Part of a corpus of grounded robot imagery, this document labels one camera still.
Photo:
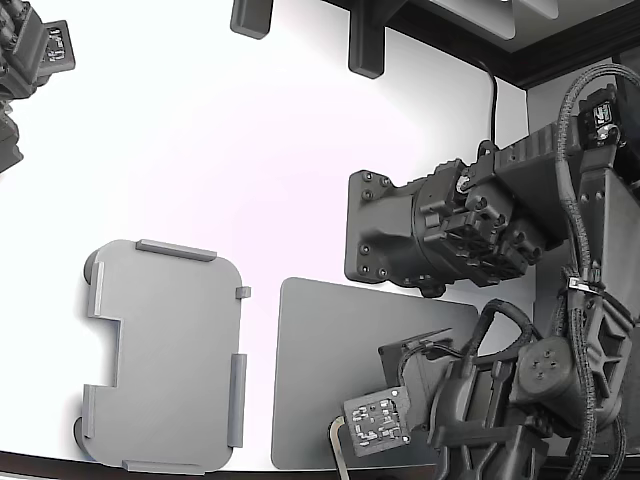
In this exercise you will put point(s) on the black six-joint robot arm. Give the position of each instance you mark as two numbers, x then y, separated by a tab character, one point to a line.
545	370

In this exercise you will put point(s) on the black wrist camera board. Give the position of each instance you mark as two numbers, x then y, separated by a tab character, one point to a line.
375	420

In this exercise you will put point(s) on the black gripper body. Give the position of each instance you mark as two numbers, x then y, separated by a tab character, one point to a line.
425	372

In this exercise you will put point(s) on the long black bracket post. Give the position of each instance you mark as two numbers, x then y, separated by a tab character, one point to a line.
366	45

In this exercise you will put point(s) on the beige rectangular adhesive frame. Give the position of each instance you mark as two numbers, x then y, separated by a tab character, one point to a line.
338	445

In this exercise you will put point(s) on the short dark grey stand foot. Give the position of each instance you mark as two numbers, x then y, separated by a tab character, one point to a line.
250	17

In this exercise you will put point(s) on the grey rectangular holder with tabs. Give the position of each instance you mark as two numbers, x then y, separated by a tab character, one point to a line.
170	350

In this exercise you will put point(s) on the black table edge rail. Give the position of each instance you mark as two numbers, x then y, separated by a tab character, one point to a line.
550	50

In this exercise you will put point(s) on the dark grey flat mat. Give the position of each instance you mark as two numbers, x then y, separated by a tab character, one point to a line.
310	375

